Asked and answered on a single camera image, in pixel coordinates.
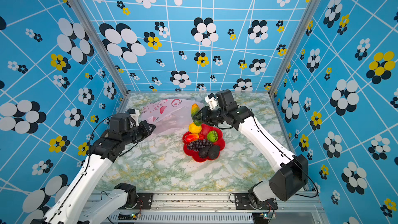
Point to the pink printed plastic bag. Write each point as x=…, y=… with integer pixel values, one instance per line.
x=169, y=115

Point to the left aluminium corner post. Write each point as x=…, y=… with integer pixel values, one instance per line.
x=84, y=19

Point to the left green circuit board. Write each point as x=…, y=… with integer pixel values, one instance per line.
x=126, y=217

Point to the dark avocado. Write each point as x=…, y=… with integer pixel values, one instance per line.
x=203, y=152
x=213, y=152

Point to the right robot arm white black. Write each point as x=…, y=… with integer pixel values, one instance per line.
x=291, y=171

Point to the green orange papaya fruit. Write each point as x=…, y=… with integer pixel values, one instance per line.
x=196, y=114

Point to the right green circuit board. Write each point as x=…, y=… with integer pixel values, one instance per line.
x=260, y=218

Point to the green round fruit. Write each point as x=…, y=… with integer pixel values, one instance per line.
x=212, y=136

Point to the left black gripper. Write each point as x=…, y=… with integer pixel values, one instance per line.
x=147, y=131

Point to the dark avocado right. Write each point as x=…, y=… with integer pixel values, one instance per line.
x=213, y=152

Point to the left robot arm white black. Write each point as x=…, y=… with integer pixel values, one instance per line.
x=69, y=209

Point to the dark avocado left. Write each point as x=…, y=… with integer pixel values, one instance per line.
x=203, y=152

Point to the aluminium corner post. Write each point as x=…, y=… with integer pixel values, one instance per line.
x=295, y=41
x=84, y=19

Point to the red flower-shaped plate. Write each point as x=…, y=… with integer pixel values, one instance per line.
x=203, y=134

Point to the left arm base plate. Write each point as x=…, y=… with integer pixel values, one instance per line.
x=143, y=202

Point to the dark purple grape bunch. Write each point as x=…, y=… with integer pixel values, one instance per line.
x=198, y=145

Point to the aluminium front rail frame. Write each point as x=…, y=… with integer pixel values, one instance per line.
x=213, y=208

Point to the yellow lemon fruit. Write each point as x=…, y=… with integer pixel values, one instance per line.
x=194, y=129

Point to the right aluminium corner post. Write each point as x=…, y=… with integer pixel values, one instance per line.
x=295, y=41

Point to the green circuit board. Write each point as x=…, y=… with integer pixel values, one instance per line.
x=126, y=217
x=260, y=218

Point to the red yellow mango fruit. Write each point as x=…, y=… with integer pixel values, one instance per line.
x=191, y=138

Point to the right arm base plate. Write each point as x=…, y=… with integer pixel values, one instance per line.
x=246, y=201

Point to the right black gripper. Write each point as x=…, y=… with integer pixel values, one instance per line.
x=205, y=115

